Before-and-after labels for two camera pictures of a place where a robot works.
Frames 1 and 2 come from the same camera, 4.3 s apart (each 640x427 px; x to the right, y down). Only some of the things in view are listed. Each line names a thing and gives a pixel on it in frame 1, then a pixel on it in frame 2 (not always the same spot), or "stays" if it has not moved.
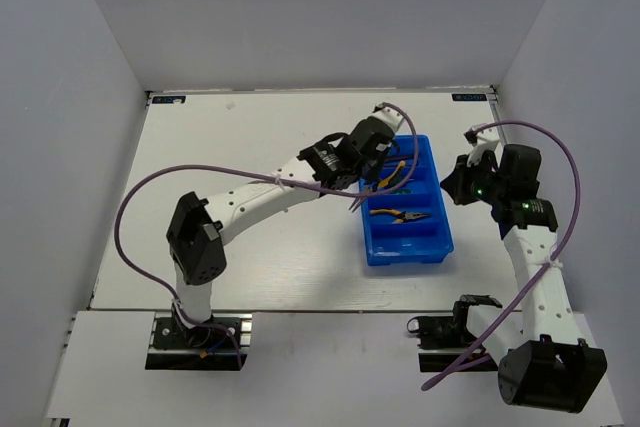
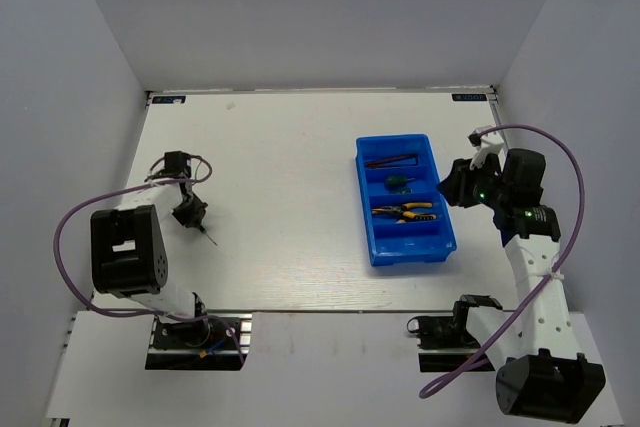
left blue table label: x=167 y=99 stays
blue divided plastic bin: x=404 y=209 stays
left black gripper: x=375 y=174 → x=190 y=218
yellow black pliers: x=391 y=181 → x=400 y=209
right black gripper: x=456 y=182 stays
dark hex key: x=399 y=157 stays
